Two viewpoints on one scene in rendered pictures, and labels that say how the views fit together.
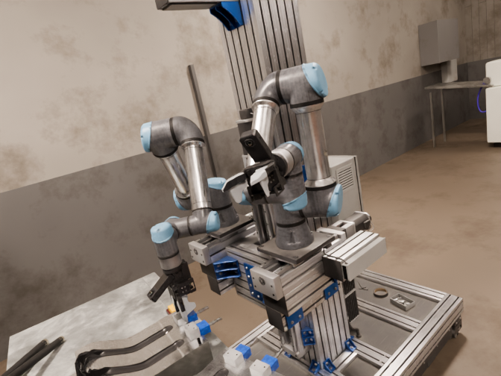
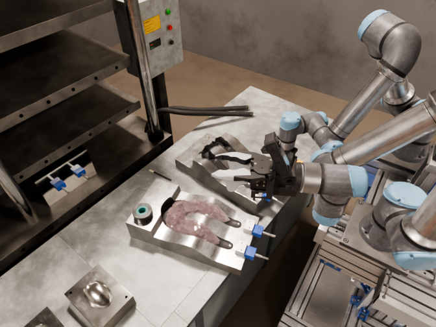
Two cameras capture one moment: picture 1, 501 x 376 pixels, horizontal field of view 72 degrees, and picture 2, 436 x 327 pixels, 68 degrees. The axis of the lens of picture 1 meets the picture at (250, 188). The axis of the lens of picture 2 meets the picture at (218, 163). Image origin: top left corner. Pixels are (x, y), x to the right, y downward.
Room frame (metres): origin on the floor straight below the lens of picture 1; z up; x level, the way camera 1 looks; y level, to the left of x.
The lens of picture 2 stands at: (0.51, -0.49, 2.02)
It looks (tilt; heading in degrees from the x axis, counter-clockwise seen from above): 46 degrees down; 68
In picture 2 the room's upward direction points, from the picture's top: straight up
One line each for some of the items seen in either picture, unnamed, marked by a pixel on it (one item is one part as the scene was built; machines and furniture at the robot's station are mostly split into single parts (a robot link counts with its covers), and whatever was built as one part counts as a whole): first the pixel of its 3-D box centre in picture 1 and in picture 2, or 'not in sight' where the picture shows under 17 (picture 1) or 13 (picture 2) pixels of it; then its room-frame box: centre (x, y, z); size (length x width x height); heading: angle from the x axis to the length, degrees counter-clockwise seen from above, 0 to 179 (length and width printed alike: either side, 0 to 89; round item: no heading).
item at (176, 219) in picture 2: not in sight; (195, 217); (0.71, 0.27, 0.90); 0.26 x 0.18 x 0.08; 137
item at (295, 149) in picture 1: (287, 157); (340, 181); (0.97, -0.12, 1.43); 0.11 x 0.08 x 0.09; 152
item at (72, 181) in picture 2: not in sight; (39, 154); (0.09, 0.94, 0.87); 0.50 x 0.27 x 0.17; 120
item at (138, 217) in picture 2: not in sight; (143, 213); (0.50, 0.35, 0.93); 0.08 x 0.08 x 0.04
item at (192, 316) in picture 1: (192, 315); not in sight; (1.14, 0.31, 0.89); 0.13 x 0.05 x 0.05; 120
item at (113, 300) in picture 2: not in sight; (100, 298); (0.28, 0.10, 0.84); 0.20 x 0.15 x 0.07; 120
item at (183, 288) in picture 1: (178, 279); (284, 156); (1.14, 0.32, 1.05); 0.09 x 0.08 x 0.12; 120
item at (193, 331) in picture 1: (205, 327); (270, 196); (1.05, 0.26, 0.89); 0.13 x 0.05 x 0.05; 120
